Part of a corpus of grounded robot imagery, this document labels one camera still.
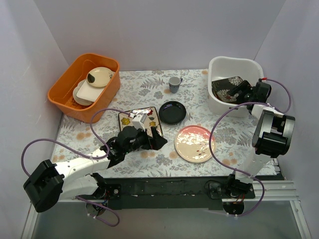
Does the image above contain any black square floral plate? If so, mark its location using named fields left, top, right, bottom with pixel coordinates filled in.
left=211, top=76, right=244, bottom=104

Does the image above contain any black round plate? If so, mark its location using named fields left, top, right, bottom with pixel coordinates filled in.
left=159, top=101, right=186, bottom=125

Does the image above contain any pink and cream plate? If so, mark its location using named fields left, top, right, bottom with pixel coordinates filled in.
left=174, top=125, right=212, bottom=163

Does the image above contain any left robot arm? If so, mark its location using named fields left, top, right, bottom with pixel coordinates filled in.
left=23, top=126, right=167, bottom=213

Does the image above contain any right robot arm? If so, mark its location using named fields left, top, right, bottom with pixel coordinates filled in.
left=225, top=78, right=295, bottom=198

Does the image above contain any white plastic bin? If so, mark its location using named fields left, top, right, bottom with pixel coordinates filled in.
left=207, top=56, right=264, bottom=116

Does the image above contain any orange plastic bin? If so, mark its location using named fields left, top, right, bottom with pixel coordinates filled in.
left=47, top=53, right=121, bottom=123

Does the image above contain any cream rectangular floral plate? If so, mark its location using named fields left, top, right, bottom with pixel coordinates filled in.
left=118, top=107, right=163, bottom=136

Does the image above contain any floral table mat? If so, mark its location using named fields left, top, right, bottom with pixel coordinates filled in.
left=53, top=70, right=257, bottom=178

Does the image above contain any cream round plate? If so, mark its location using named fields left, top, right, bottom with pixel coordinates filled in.
left=73, top=86, right=94, bottom=106

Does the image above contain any white square plate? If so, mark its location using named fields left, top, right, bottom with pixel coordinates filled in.
left=76, top=80, right=104, bottom=102

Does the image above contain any grey ceramic cup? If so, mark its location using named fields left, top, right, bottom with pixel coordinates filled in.
left=168, top=77, right=183, bottom=94

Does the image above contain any beige round plate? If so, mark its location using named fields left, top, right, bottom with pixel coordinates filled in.
left=87, top=67, right=113, bottom=88

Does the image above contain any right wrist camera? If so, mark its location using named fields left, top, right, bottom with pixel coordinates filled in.
left=258, top=77, right=268, bottom=83

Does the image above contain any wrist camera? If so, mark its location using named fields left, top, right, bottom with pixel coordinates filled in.
left=132, top=113, right=147, bottom=131
left=258, top=77, right=268, bottom=83

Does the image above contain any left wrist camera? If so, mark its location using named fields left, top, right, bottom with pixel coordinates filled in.
left=132, top=113, right=147, bottom=131

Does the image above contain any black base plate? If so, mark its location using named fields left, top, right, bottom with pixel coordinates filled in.
left=77, top=175, right=256, bottom=211

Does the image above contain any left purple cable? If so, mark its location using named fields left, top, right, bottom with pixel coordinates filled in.
left=21, top=108, right=133, bottom=227

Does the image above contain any aluminium frame rail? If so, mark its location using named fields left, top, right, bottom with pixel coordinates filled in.
left=60, top=179, right=298, bottom=202

